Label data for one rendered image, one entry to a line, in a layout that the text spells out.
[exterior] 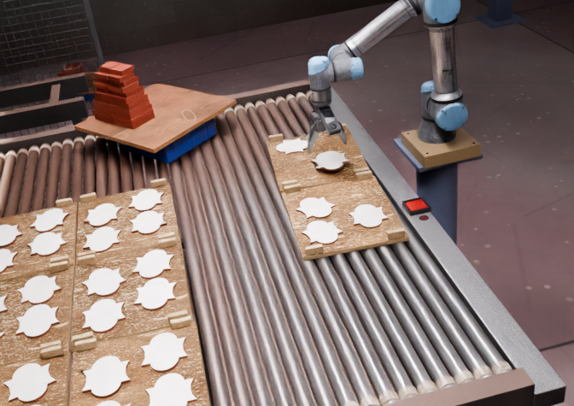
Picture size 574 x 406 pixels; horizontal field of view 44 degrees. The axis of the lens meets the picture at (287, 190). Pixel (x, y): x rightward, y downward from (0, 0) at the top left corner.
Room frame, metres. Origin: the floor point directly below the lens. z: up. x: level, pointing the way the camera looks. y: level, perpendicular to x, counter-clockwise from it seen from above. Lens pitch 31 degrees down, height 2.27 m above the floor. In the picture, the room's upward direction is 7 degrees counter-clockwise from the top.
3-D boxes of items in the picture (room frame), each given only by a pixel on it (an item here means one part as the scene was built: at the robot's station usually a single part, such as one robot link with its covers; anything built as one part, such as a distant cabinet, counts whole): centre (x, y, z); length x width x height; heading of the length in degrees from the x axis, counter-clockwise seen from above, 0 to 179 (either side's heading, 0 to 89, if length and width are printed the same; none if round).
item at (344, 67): (2.38, -0.27, 1.31); 0.11 x 0.11 x 0.08; 4
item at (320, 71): (2.36, -0.17, 1.31); 0.09 x 0.08 x 0.11; 94
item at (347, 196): (2.02, -0.17, 0.93); 0.41 x 0.35 x 0.02; 6
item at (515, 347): (2.19, -0.40, 0.88); 2.08 x 0.08 x 0.06; 9
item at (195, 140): (2.78, 0.48, 0.97); 0.31 x 0.31 x 0.10; 49
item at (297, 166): (2.44, -0.13, 0.93); 0.41 x 0.35 x 0.02; 5
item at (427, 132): (2.52, -0.63, 0.97); 0.15 x 0.15 x 0.10
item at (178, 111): (2.84, 0.52, 1.03); 0.50 x 0.50 x 0.02; 49
